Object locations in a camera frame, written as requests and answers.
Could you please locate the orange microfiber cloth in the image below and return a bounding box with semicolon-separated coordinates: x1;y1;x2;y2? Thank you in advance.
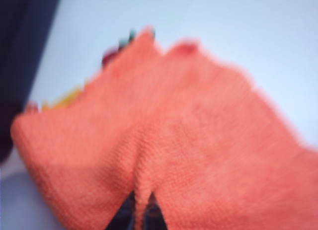
11;26;318;230

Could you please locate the green letter magnet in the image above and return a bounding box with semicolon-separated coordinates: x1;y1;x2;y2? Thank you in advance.
118;28;136;48

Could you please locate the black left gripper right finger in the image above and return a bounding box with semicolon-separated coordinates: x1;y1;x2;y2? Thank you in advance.
145;191;168;230

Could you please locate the dark blue hard case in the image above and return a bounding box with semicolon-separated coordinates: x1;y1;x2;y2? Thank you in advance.
0;0;63;162

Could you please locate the yellow letter magnet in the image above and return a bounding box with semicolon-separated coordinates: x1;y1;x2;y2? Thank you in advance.
41;84;86;110

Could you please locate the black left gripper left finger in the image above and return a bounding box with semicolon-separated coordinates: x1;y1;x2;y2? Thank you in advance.
111;190;138;230

